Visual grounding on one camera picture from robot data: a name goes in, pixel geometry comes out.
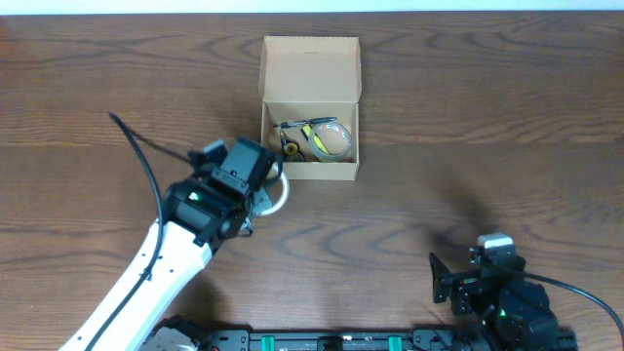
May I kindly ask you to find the white masking tape roll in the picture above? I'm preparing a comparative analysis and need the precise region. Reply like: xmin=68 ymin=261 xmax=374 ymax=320
xmin=254 ymin=163 xmax=291 ymax=216

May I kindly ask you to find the yellow correction tape dispenser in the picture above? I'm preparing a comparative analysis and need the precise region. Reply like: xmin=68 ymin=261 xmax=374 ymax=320
xmin=280 ymin=130 xmax=305 ymax=162

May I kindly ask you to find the black gel pen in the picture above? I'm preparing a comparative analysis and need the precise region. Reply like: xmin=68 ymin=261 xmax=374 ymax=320
xmin=273 ymin=117 xmax=337 ymax=129

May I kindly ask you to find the yellow highlighter with dark cap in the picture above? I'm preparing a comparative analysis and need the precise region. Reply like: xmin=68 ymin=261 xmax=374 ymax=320
xmin=300 ymin=125 xmax=329 ymax=154

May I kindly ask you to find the clear tape roll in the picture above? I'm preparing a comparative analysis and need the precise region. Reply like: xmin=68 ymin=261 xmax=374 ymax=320
xmin=308 ymin=122 xmax=352 ymax=163

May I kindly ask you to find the cardboard box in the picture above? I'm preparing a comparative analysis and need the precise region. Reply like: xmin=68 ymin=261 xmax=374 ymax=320
xmin=258 ymin=36 xmax=362 ymax=180

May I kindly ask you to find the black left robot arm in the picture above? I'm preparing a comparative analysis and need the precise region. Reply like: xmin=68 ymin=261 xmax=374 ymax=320
xmin=61 ymin=177 xmax=232 ymax=351

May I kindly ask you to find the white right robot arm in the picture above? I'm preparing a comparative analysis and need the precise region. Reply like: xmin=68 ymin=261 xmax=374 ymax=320
xmin=429 ymin=247 xmax=559 ymax=350

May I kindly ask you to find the black mounting rail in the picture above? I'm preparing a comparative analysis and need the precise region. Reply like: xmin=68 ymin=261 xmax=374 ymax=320
xmin=140 ymin=316 xmax=579 ymax=351

